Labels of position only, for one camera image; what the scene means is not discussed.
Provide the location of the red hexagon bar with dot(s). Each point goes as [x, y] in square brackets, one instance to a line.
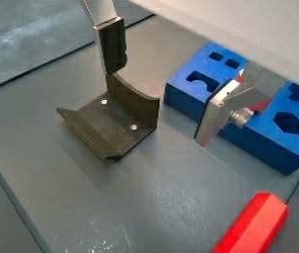
[255, 227]

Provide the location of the black curved holder stand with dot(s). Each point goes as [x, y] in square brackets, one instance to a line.
[115, 121]

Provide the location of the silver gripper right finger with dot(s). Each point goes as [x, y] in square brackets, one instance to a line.
[228, 105]

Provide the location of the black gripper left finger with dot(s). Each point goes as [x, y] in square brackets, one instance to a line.
[109, 32]

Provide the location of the blue foam shape board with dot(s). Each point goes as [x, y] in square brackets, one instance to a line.
[270, 135]

